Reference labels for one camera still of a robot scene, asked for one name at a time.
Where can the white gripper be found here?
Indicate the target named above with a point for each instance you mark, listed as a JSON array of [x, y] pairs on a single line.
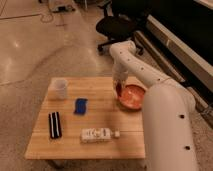
[[119, 75]]

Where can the red pepper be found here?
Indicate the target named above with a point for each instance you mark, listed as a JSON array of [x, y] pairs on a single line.
[[119, 89]]

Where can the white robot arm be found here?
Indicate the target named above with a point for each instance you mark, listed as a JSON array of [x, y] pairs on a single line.
[[166, 107]]

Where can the orange ceramic bowl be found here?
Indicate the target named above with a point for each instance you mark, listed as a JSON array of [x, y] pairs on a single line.
[[132, 96]]

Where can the black office chair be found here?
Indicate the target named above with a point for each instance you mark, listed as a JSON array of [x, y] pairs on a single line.
[[121, 19]]

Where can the blue sponge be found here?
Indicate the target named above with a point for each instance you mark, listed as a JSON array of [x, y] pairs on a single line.
[[80, 106]]

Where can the wooden table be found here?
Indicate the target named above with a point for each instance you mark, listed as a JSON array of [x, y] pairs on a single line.
[[102, 110]]

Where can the white plastic cup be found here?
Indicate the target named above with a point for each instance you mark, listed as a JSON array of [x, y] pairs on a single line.
[[60, 89]]

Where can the white plastic bottle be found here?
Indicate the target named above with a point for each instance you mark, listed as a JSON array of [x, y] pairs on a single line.
[[98, 135]]

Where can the black and white striped cloth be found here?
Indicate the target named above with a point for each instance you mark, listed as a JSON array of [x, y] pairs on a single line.
[[54, 125]]

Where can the grey power strip box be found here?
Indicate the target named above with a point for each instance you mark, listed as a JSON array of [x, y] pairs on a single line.
[[60, 5]]

